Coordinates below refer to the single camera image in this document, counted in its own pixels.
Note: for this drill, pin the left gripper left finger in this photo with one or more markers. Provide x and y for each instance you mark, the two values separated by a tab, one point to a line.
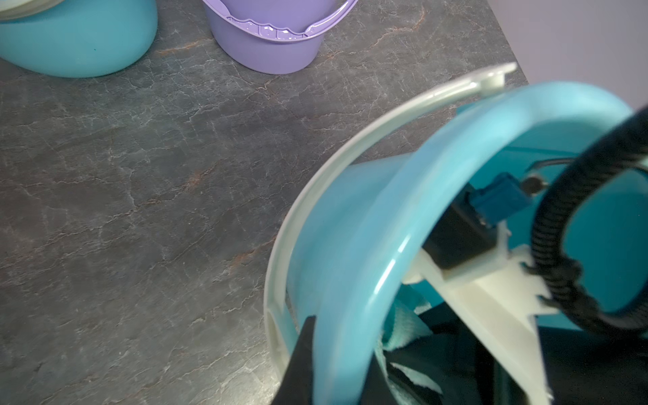
296	387

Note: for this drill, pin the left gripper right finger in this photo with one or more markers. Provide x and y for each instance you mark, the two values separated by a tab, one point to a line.
376	390

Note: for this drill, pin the light green microfiber cloth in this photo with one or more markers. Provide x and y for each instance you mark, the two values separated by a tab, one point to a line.
400	352

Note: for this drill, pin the teal plastic bucket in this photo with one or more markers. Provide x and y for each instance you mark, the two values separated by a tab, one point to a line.
77	38
563	164

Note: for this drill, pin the purple plastic bucket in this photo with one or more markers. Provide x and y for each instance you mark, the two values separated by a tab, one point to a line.
274	37

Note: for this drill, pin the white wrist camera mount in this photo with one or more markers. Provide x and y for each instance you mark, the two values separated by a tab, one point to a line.
498	300

